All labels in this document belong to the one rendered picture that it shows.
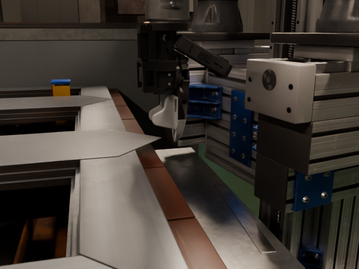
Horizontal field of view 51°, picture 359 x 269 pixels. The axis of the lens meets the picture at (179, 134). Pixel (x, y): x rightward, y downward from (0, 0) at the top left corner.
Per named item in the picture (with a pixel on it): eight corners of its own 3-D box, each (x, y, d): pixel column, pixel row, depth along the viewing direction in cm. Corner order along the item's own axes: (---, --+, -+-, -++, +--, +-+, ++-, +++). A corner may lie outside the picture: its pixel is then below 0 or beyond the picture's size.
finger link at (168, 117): (150, 142, 69) (149, 93, 67) (181, 140, 71) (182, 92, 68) (154, 148, 66) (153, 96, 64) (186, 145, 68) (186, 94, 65)
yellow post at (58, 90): (57, 144, 124) (52, 86, 119) (58, 140, 129) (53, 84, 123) (73, 143, 125) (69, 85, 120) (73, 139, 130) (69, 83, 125)
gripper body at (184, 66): (137, 91, 70) (135, 23, 67) (181, 89, 72) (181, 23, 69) (143, 97, 63) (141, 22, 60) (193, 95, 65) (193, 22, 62)
